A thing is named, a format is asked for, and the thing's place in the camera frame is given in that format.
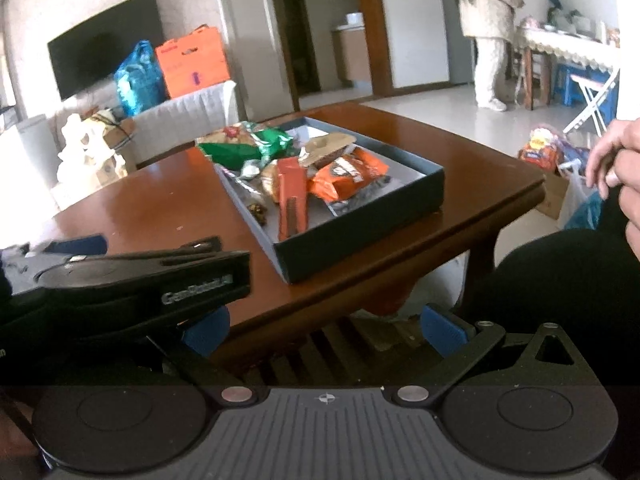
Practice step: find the small cardboard box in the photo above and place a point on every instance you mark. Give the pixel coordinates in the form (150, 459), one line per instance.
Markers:
(117, 135)

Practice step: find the brown candy piece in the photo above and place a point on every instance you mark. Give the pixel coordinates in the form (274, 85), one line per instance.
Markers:
(257, 210)

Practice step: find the person's right hand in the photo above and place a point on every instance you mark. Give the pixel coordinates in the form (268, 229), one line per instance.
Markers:
(627, 160)

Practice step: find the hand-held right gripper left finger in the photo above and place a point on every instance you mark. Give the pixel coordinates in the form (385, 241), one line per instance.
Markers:
(207, 332)

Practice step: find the green snack bag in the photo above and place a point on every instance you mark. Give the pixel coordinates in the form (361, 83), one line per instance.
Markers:
(240, 147)

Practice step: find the white pot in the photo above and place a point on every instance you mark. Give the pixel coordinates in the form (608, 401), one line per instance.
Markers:
(354, 19)

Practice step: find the long orange snack bar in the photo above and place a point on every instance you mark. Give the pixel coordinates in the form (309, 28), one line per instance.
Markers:
(292, 200)

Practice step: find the olive brown snack packet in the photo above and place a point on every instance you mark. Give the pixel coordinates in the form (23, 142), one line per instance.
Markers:
(325, 147)

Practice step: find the white chest freezer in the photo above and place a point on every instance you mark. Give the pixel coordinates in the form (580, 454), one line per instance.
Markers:
(32, 135)

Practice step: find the side table with lace cloth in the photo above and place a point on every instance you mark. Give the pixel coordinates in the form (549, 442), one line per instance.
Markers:
(565, 45)

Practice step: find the blue plastic stool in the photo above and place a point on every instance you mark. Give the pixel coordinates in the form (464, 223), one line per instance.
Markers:
(565, 80)

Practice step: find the silver foil packet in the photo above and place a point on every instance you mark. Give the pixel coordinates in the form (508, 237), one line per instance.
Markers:
(250, 169)

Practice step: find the white plastic bag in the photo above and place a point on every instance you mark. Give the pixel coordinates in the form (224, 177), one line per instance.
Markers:
(75, 155)

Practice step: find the large printed cardboard box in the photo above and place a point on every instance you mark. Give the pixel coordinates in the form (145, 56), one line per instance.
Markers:
(107, 170)

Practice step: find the black flat television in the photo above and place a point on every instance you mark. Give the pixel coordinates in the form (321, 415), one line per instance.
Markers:
(105, 50)

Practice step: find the white folding chair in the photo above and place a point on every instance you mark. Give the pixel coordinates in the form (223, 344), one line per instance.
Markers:
(592, 90)

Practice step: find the plain cardboard box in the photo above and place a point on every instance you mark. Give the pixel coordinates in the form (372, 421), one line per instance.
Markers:
(552, 195)

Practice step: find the wooden kitchen cabinet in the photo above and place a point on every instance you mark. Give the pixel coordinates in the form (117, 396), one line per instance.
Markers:
(352, 55)

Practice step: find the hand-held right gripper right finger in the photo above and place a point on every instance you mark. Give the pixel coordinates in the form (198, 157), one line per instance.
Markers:
(445, 332)

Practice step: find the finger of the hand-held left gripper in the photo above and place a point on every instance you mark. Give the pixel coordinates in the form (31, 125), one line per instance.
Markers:
(80, 245)

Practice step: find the orange carton box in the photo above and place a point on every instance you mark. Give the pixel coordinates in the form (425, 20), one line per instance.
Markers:
(192, 65)

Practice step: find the orange snack packet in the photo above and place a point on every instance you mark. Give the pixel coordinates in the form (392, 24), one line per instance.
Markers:
(345, 175)

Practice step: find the brown wooden door frame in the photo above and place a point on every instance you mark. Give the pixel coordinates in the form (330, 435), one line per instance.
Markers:
(367, 35)

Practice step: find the colourful snack bag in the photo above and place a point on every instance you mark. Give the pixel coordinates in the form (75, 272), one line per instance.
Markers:
(542, 147)

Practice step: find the person's leg black trousers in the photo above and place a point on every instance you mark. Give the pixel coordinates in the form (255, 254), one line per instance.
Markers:
(550, 285)

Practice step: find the grey blue cardboard box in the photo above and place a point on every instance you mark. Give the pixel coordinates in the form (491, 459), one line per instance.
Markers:
(350, 240)

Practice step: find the small blue plastic bag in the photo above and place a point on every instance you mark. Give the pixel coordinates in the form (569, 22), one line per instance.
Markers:
(587, 212)

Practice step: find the round biscuit packet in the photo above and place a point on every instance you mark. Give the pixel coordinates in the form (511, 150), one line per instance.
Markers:
(271, 182)

